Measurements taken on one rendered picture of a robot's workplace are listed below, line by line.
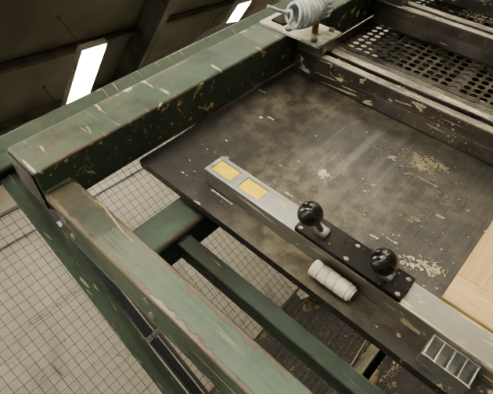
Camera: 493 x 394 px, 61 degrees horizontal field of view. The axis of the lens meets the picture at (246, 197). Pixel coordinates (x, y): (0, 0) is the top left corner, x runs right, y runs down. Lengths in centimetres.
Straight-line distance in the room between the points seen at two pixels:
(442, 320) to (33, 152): 72
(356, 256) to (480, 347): 21
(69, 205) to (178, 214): 20
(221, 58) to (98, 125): 34
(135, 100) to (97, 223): 29
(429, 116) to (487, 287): 41
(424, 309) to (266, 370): 25
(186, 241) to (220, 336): 27
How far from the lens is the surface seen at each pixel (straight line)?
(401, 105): 103
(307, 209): 59
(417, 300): 69
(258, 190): 77
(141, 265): 67
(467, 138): 101
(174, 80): 95
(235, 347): 60
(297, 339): 72
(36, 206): 135
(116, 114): 87
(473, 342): 69
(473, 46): 137
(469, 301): 75
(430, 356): 70
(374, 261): 57
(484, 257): 81
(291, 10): 101
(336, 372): 71
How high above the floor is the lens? 162
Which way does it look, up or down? level
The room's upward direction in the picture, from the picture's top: 39 degrees counter-clockwise
